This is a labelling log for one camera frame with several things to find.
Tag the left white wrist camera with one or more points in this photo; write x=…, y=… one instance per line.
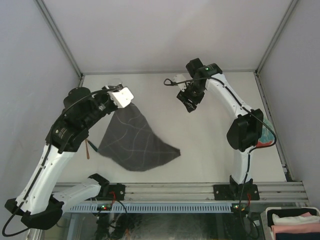
x=121, y=98

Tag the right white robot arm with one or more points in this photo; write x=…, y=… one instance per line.
x=197, y=70

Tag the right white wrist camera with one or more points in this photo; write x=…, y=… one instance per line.
x=179, y=79

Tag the dark grey checked cloth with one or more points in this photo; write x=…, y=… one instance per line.
x=131, y=143

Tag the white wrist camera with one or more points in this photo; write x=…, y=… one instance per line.
x=121, y=98
x=179, y=79

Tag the clear drinking glass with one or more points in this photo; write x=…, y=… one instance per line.
x=114, y=82

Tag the white laundry basket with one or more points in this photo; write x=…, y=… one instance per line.
x=291, y=223

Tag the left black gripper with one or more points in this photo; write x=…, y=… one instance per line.
x=115, y=106

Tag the blue slotted cable duct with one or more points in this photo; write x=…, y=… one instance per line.
x=149, y=208

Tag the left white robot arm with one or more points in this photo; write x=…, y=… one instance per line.
x=37, y=205

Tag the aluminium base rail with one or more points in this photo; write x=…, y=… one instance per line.
x=267, y=192

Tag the gold fork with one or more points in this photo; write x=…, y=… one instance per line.
x=87, y=149

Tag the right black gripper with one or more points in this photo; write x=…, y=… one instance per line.
x=183, y=96

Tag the red and teal plate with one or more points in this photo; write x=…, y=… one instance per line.
x=267, y=137

